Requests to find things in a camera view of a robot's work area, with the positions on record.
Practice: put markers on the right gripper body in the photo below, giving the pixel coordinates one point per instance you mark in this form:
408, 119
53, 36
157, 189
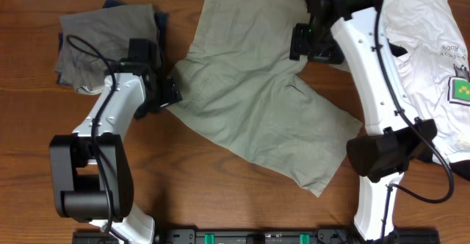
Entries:
314, 45

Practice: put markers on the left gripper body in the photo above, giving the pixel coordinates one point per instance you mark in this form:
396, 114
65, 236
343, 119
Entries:
165, 93

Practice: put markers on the khaki green shorts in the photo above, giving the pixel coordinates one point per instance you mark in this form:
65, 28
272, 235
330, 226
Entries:
241, 90

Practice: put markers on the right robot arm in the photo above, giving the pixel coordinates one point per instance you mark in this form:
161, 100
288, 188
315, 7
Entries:
350, 31

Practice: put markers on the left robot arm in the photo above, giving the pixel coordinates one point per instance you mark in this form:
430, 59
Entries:
91, 176

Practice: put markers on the navy folded garment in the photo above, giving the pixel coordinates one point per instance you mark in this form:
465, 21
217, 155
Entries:
161, 21

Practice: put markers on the white printed t-shirt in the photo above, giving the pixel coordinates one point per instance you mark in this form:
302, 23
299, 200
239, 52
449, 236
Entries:
435, 69

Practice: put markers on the black garment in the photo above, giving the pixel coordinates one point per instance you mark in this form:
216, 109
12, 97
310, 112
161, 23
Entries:
461, 167

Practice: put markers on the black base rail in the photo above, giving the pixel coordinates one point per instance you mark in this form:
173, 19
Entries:
257, 236

